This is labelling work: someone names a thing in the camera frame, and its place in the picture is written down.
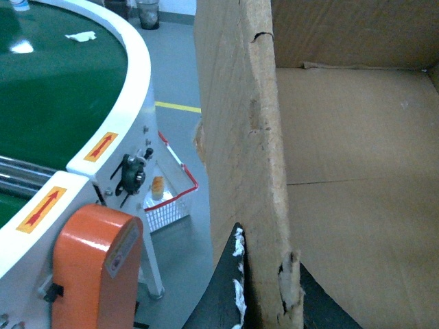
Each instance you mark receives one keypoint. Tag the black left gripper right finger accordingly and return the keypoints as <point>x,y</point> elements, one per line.
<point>320,309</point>

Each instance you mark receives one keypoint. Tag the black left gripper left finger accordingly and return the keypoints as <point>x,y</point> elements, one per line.
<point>223,304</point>

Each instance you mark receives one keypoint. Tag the brown cardboard box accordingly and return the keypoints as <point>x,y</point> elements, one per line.
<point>319,135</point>

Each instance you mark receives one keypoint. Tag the green curved conveyor belt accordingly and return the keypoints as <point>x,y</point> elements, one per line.
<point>78,127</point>

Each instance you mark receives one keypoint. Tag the orange motor cover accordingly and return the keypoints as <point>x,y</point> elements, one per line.
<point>96,261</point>

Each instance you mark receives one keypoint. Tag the grey waste bin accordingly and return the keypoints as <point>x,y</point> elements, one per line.
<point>148,11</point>

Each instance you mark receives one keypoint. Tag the crumpled white paper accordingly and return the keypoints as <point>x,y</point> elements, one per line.
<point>82,36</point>

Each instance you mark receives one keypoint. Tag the white wire basket red rim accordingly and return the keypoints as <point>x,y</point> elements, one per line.
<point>178,187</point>

